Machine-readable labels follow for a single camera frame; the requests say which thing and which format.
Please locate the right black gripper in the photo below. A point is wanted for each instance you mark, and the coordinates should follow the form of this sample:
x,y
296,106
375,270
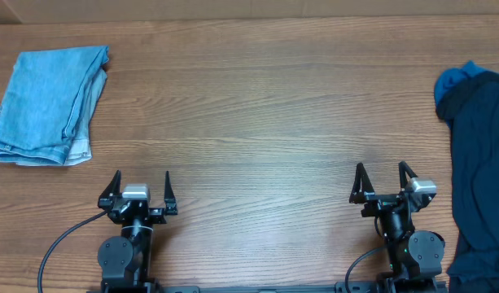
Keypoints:
x,y
388,203

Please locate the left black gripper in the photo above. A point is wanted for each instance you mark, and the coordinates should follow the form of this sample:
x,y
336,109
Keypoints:
x,y
136,207

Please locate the dark navy t-shirt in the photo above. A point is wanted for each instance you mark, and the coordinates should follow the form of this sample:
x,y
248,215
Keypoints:
x,y
471,110

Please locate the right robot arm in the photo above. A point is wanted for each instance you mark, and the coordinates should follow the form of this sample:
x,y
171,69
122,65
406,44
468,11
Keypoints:
x,y
414,255

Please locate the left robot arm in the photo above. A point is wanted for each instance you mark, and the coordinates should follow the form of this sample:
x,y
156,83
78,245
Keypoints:
x,y
125,260

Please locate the blue garment under pile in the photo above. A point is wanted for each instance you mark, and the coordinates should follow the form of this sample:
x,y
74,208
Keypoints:
x,y
452,76

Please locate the folded light blue jeans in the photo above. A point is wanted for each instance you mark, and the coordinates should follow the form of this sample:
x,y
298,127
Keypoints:
x,y
48,105

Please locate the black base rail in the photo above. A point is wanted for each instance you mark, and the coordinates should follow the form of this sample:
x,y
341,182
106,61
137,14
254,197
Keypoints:
x,y
339,287

